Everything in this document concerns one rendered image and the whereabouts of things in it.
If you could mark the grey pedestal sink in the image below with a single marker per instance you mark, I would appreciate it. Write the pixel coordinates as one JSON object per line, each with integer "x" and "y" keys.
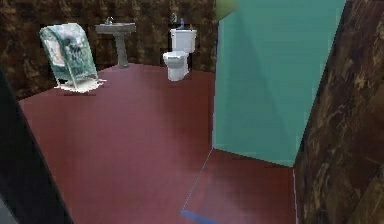
{"x": 120, "y": 33}

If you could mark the white toilet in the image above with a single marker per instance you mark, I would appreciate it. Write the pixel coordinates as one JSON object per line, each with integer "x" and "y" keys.
{"x": 178, "y": 56}

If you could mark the grey sink faucet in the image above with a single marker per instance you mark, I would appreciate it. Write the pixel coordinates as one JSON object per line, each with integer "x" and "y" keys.
{"x": 108, "y": 20}

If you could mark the blue bottle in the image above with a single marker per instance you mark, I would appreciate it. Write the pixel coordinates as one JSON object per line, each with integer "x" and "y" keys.
{"x": 182, "y": 23}

